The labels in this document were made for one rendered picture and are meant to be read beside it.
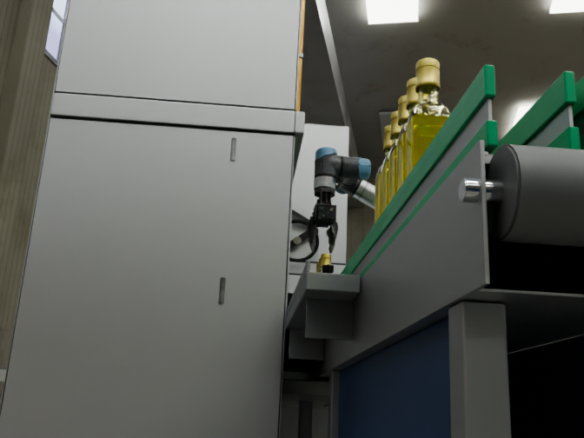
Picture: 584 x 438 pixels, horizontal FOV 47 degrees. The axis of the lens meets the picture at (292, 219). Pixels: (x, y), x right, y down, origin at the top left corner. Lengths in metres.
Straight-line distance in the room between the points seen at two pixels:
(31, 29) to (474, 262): 6.15
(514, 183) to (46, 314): 1.23
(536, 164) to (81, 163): 1.29
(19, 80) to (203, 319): 4.93
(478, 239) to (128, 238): 1.15
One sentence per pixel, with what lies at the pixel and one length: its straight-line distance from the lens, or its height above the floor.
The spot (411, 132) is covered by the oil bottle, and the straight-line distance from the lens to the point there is 0.95.
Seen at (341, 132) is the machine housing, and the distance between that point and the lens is 3.48.
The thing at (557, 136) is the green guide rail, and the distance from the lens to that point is 0.67.
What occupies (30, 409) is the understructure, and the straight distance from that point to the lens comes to 1.58.
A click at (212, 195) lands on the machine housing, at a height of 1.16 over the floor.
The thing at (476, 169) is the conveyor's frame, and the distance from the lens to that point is 0.57.
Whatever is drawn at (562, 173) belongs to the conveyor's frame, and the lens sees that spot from 0.55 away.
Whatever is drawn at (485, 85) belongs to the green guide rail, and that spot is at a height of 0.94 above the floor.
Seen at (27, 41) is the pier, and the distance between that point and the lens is 6.47.
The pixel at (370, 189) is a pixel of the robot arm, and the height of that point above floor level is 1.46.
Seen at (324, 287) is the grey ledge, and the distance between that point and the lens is 1.07.
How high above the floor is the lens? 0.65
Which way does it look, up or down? 17 degrees up
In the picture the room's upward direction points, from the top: 3 degrees clockwise
